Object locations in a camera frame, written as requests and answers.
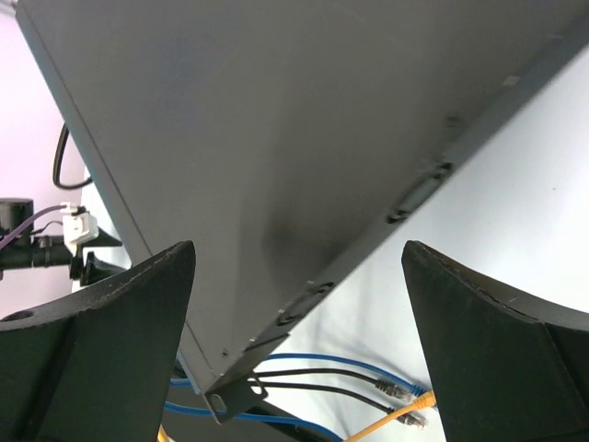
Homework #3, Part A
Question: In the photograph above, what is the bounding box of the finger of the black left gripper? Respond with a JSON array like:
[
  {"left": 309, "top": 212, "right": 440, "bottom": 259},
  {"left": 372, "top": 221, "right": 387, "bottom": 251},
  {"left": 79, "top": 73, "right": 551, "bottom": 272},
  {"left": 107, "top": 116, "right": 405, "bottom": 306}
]
[
  {"left": 69, "top": 252, "right": 124, "bottom": 286},
  {"left": 77, "top": 227, "right": 123, "bottom": 250}
]

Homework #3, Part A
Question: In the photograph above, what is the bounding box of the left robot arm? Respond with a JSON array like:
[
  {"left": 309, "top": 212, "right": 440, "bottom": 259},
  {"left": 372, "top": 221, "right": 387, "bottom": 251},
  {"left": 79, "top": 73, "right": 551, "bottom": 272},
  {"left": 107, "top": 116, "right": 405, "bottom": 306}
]
[{"left": 1, "top": 198, "right": 124, "bottom": 286}]

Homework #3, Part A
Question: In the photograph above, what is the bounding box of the black ethernet cable plugged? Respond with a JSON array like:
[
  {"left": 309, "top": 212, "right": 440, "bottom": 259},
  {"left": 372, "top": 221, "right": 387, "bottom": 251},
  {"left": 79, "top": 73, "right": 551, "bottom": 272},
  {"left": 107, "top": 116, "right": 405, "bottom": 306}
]
[{"left": 246, "top": 366, "right": 413, "bottom": 401}]

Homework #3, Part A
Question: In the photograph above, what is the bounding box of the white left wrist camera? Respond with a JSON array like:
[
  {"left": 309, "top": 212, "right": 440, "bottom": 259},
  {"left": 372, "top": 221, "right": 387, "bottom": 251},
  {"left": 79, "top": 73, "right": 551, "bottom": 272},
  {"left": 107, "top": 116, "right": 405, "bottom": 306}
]
[{"left": 60, "top": 203, "right": 99, "bottom": 256}]

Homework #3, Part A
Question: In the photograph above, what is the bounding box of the black ethernet cable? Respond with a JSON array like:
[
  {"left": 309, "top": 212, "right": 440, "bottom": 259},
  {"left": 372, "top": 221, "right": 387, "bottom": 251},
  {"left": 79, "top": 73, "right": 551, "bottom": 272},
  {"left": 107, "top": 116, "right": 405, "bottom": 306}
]
[
  {"left": 246, "top": 366, "right": 413, "bottom": 401},
  {"left": 248, "top": 381, "right": 428, "bottom": 433}
]

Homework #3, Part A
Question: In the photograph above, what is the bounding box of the yellow ethernet cable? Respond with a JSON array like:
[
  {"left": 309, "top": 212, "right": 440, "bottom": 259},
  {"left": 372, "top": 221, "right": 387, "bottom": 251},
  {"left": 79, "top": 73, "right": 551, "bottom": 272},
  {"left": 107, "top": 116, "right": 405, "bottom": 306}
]
[{"left": 157, "top": 390, "right": 436, "bottom": 442}]

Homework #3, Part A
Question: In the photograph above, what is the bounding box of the blue-faced black network switch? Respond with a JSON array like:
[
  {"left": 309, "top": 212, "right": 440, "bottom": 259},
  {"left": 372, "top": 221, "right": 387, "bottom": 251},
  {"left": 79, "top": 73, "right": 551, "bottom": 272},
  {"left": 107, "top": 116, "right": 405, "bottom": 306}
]
[{"left": 16, "top": 1, "right": 588, "bottom": 422}]

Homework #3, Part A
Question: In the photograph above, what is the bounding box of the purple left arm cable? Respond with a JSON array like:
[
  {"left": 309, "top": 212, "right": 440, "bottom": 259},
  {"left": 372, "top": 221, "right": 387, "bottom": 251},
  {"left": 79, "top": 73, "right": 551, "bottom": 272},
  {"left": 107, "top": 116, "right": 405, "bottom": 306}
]
[{"left": 0, "top": 204, "right": 65, "bottom": 252}]

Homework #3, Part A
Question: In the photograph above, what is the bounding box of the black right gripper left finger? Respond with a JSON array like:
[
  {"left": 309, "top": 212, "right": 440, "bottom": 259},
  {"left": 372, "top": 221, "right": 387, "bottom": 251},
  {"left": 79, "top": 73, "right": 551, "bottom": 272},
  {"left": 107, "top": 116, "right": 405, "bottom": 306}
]
[{"left": 1, "top": 241, "right": 196, "bottom": 441}]

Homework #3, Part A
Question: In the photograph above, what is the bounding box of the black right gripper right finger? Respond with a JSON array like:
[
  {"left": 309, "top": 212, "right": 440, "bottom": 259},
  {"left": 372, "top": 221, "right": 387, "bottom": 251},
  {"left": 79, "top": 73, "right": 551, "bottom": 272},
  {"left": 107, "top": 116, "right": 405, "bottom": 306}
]
[{"left": 401, "top": 240, "right": 588, "bottom": 441}]

